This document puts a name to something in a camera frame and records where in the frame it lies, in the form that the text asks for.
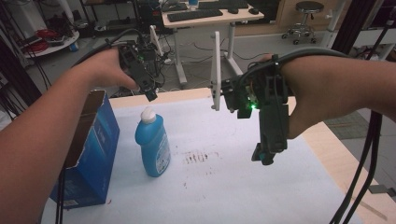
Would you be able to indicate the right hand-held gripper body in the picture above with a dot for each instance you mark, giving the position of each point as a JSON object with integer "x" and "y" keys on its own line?
{"x": 272, "y": 102}

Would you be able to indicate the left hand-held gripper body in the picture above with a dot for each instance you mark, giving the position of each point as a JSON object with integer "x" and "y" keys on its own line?
{"x": 138, "y": 67}

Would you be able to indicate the blue bottle with white cap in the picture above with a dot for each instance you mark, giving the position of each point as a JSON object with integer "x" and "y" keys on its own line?
{"x": 154, "y": 146}

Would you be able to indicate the blue cardboard box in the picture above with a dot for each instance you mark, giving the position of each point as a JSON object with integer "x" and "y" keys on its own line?
{"x": 95, "y": 161}

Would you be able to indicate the person's left hand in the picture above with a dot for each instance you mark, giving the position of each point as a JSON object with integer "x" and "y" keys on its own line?
{"x": 102, "y": 71}

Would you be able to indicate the person's right hand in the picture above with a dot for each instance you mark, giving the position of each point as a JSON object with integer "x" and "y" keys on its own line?
{"x": 311, "y": 90}

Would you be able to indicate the white table mat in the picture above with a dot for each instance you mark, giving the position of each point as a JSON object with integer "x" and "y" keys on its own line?
{"x": 233, "y": 186}

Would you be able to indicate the black shelf rack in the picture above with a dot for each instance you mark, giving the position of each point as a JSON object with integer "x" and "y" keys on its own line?
{"x": 109, "y": 15}

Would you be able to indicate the blue tape roll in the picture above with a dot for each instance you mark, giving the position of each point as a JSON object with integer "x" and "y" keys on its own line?
{"x": 73, "y": 47}

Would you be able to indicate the black keyboard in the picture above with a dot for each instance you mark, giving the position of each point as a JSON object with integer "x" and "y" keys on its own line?
{"x": 194, "y": 15}

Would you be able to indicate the grey floor mat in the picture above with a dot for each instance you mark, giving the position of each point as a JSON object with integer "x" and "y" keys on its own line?
{"x": 348, "y": 126}

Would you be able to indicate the round white table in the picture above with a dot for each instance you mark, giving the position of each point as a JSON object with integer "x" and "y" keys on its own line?
{"x": 62, "y": 43}

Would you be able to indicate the blue cup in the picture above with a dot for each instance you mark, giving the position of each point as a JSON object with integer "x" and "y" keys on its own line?
{"x": 193, "y": 2}

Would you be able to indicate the light wooden desk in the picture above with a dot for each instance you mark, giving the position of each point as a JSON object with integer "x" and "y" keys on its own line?
{"x": 218, "y": 18}

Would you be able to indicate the black computer mouse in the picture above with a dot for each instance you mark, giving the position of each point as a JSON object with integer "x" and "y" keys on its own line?
{"x": 253, "y": 11}
{"x": 233, "y": 10}

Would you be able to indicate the black round stool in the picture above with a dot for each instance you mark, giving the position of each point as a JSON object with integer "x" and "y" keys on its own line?
{"x": 308, "y": 7}

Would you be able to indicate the black metal stand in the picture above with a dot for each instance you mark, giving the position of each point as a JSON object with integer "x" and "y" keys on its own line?
{"x": 355, "y": 21}

